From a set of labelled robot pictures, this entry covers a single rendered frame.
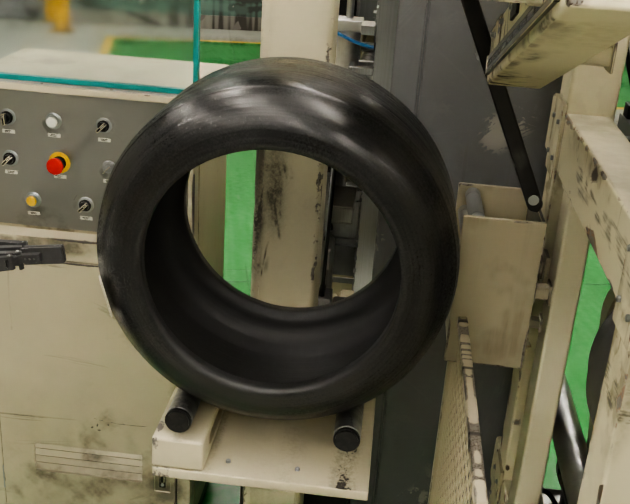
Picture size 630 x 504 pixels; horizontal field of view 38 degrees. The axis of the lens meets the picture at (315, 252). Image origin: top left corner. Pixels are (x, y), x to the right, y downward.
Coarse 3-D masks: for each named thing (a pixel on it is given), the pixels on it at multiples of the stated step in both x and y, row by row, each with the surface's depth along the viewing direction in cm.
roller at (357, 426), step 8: (352, 408) 154; (360, 408) 155; (336, 416) 154; (344, 416) 152; (352, 416) 152; (360, 416) 154; (336, 424) 151; (344, 424) 149; (352, 424) 150; (360, 424) 152; (336, 432) 149; (344, 432) 148; (352, 432) 148; (360, 432) 150; (336, 440) 149; (344, 440) 149; (352, 440) 149; (344, 448) 149; (352, 448) 149
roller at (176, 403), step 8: (176, 392) 157; (184, 392) 155; (176, 400) 153; (184, 400) 153; (192, 400) 154; (200, 400) 157; (176, 408) 151; (184, 408) 151; (192, 408) 153; (168, 416) 150; (176, 416) 150; (184, 416) 150; (192, 416) 152; (168, 424) 151; (176, 424) 151; (184, 424) 151
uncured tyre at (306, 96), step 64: (256, 64) 145; (320, 64) 146; (192, 128) 132; (256, 128) 131; (320, 128) 130; (384, 128) 132; (128, 192) 137; (384, 192) 132; (448, 192) 141; (128, 256) 140; (192, 256) 170; (448, 256) 138; (128, 320) 145; (192, 320) 170; (256, 320) 173; (320, 320) 172; (384, 320) 168; (192, 384) 148; (256, 384) 148; (320, 384) 145; (384, 384) 146
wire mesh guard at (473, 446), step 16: (464, 320) 170; (464, 336) 164; (464, 352) 158; (448, 368) 185; (464, 368) 153; (448, 384) 184; (464, 384) 149; (448, 400) 182; (464, 400) 146; (448, 416) 180; (448, 432) 174; (448, 448) 172; (464, 448) 148; (480, 448) 132; (448, 464) 170; (480, 464) 128; (432, 480) 195; (448, 480) 169; (464, 480) 143; (480, 480) 125; (432, 496) 197; (448, 496) 162; (464, 496) 140; (480, 496) 122
